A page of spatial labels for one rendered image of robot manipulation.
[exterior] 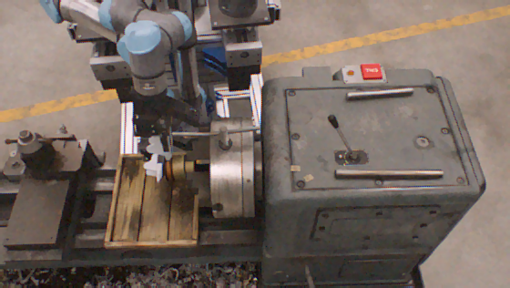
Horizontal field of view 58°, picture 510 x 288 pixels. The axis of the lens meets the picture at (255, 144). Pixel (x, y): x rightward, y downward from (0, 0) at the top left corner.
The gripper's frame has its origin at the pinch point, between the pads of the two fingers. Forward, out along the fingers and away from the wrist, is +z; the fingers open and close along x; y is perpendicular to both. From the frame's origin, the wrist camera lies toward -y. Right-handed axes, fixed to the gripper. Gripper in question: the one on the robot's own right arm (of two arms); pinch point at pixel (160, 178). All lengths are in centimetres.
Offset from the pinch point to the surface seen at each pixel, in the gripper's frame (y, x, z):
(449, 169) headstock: -81, 18, 10
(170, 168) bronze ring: -3.4, 3.2, -1.6
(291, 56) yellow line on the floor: -60, -108, -161
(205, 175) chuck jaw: -14.1, 3.0, 1.2
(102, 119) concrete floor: 65, -108, -108
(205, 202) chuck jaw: -14.4, 2.6, 10.3
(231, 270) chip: -20, -48, 13
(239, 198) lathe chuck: -24.4, 6.7, 11.2
